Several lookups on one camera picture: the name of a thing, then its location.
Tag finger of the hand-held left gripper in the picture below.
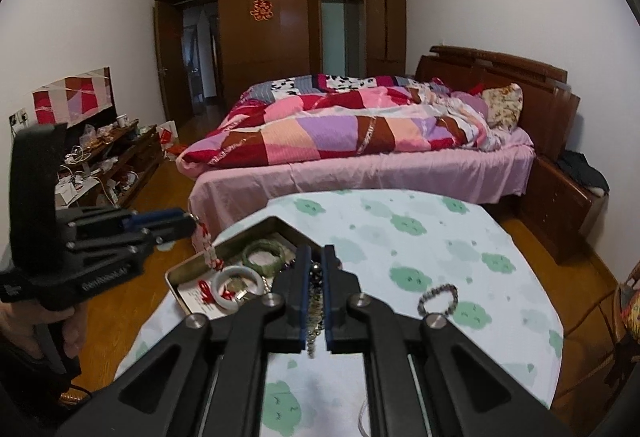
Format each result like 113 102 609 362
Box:
69 223 198 259
74 208 198 231

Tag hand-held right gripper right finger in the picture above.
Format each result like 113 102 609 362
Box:
322 244 573 437

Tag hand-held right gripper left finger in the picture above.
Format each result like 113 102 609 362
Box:
52 244 309 437

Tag brown bead bracelet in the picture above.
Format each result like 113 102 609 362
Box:
306 262 323 359

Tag red and white bead strand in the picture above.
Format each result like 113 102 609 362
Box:
192 214 223 273

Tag gold metal tin box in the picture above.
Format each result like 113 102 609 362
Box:
165 216 346 318

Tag white jade bangle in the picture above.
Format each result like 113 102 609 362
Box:
211 265 266 308

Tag person's left hand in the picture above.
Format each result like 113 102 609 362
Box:
0 302 88 362

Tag green jade bangle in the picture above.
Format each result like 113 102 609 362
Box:
241 239 298 275

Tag low wooden cabinet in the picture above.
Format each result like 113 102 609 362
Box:
55 120 166 210

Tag white paper bag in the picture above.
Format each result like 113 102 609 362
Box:
156 121 180 153

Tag green cloud print tablecloth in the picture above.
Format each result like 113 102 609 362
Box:
115 190 565 437

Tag television under patchwork cloth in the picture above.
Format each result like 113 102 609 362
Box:
31 66 117 128

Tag bed with pink sheet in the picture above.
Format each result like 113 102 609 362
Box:
187 127 536 243

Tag patchwork quilt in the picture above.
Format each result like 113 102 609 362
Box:
177 74 503 169

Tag brown wooden wardrobe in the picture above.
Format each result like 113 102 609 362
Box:
154 0 407 118

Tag wooden nightstand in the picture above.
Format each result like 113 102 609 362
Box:
517 154 608 265

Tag floral pillow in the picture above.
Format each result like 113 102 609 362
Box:
480 83 523 133

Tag dark clothes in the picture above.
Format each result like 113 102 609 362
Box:
556 150 611 195

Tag wooden headboard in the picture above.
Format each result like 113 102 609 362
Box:
415 46 581 163

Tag colourful patterned cushion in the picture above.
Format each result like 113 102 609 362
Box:
619 284 640 333

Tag dark purple bead bracelet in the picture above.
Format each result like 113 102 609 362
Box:
295 257 326 293

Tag small mixed bead bracelet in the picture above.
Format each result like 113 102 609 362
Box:
417 283 459 316

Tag white cable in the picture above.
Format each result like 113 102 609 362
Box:
357 399 373 437

